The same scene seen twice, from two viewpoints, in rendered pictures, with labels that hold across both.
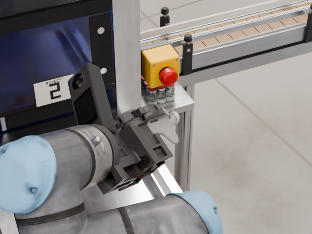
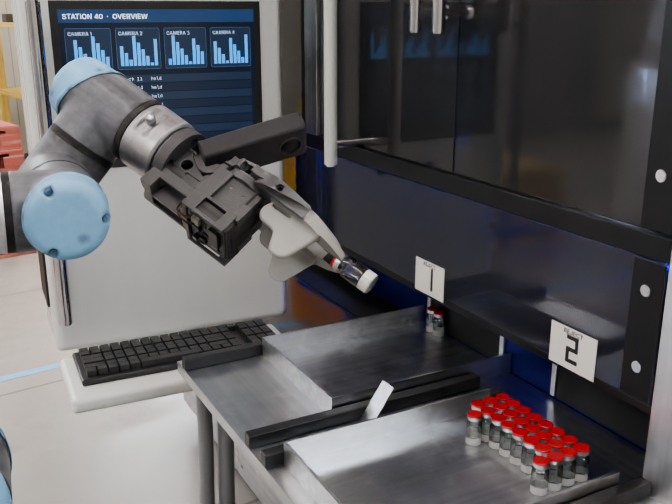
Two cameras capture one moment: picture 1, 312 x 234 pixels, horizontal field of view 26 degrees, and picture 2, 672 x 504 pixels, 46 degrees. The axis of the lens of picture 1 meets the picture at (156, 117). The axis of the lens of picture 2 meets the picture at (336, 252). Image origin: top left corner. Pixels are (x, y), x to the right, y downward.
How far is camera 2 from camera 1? 1.12 m
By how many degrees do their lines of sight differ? 76
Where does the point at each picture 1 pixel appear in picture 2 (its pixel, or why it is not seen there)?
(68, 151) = (107, 91)
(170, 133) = (282, 240)
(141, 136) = (217, 181)
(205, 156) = not seen: outside the picture
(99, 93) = (253, 129)
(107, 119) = (216, 142)
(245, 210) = not seen: outside the picture
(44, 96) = (559, 348)
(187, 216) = (42, 177)
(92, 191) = (469, 476)
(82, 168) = (105, 117)
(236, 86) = not seen: outside the picture
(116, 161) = (158, 163)
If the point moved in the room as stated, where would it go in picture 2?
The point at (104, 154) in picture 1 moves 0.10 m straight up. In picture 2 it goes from (142, 135) to (134, 33)
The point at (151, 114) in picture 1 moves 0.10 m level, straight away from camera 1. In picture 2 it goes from (260, 182) to (362, 180)
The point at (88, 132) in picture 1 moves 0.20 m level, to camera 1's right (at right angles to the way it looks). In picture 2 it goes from (162, 115) to (129, 147)
